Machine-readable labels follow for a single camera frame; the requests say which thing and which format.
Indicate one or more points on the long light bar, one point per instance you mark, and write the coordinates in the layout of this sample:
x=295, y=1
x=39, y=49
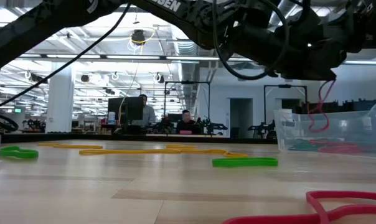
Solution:
x=129, y=57

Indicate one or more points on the clear plastic bin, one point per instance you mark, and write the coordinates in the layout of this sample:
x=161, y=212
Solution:
x=346, y=130

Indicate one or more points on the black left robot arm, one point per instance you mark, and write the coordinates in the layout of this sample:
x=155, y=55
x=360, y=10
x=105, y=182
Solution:
x=35, y=28

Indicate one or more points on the green rubber band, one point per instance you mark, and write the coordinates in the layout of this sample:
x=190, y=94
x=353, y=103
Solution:
x=29, y=154
x=244, y=163

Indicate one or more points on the pink box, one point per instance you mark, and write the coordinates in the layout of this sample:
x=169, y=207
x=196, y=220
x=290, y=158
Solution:
x=185, y=132

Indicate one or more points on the black storage crates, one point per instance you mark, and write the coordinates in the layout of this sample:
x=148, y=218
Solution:
x=356, y=105

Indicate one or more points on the black computer monitor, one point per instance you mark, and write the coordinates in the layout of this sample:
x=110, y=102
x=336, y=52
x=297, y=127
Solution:
x=125, y=109

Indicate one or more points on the silver ventilation duct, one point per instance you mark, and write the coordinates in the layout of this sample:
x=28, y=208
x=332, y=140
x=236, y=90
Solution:
x=185, y=46

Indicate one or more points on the black table frame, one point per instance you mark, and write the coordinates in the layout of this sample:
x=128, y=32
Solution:
x=113, y=137

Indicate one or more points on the white blue container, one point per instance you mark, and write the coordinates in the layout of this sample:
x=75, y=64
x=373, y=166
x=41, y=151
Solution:
x=111, y=118

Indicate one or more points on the white column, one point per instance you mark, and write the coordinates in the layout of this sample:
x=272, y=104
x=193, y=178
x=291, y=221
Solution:
x=60, y=96

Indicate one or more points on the black metal gantry frame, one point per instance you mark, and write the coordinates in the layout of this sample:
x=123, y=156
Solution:
x=284, y=86
x=188, y=82

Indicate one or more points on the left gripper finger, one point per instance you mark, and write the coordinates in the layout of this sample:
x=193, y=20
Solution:
x=309, y=72

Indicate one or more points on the person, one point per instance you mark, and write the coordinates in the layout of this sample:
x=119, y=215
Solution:
x=148, y=113
x=186, y=123

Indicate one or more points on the black background robot arm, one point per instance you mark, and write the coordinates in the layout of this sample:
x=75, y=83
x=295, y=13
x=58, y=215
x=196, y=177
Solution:
x=262, y=127

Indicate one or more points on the long yellow rubber band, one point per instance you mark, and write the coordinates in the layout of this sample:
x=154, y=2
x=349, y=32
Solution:
x=129, y=152

